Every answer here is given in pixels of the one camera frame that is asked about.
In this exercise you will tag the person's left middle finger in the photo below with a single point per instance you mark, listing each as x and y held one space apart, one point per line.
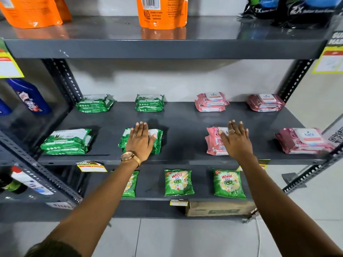
141 128

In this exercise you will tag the person's right forearm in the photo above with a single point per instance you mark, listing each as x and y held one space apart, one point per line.
281 211

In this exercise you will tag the light pink wet wipes packet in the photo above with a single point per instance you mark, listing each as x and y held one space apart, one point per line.
214 135
209 108
214 152
213 98

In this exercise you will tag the person's right middle finger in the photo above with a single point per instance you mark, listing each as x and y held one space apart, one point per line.
236 126

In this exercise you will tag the grey metal shelving rack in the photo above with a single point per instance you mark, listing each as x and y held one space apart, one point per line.
32 123
160 48

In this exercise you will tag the dark green bottle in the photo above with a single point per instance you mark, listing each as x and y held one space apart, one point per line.
9 184

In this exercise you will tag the green detergent powder packet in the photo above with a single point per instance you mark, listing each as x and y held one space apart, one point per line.
131 186
228 183
178 182

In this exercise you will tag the black refill pouch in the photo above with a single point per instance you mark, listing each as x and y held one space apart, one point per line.
261 7
308 12

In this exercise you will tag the person's left thumb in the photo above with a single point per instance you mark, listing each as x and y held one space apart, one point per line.
151 141

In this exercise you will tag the white code label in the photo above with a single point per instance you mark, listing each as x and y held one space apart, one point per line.
336 135

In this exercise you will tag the person's left forearm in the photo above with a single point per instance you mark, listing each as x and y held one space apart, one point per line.
93 211

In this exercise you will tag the person's olive sleeve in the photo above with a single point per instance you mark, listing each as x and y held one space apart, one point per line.
53 250

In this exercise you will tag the person's right hand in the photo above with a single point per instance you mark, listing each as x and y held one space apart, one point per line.
237 145

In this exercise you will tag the white bottle with red cap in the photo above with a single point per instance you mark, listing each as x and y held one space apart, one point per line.
30 181

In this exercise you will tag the person's left hand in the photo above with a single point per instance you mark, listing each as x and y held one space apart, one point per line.
139 145

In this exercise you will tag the person's right thumb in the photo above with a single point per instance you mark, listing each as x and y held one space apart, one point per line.
224 137

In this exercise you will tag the gold wristwatch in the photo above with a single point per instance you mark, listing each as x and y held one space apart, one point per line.
130 157

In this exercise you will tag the brown cardboard box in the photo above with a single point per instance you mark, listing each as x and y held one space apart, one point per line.
214 208

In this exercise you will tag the dusky pink wet wipes packet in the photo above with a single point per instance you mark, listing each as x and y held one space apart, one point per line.
300 152
302 139
264 109
265 100

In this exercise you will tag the white shelf price tag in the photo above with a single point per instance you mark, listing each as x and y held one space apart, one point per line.
59 205

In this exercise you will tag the orange refill pouch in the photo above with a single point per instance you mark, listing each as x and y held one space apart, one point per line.
162 16
29 10
64 7

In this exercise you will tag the blue cleaner bottle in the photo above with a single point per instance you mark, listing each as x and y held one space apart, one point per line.
4 107
29 96

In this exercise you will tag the person's right little finger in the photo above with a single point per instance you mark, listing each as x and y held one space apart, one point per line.
246 133

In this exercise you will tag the large yellow shelf label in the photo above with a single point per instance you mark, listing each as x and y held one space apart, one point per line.
331 60
8 65

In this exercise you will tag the green wet wipes packet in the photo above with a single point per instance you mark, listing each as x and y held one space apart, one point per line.
67 138
96 99
158 141
68 151
92 109
149 99

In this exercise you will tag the person's left little finger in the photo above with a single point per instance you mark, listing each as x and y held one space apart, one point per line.
131 135

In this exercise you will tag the yellow shelf price tag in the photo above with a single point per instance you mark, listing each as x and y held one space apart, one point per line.
264 166
179 203
91 166

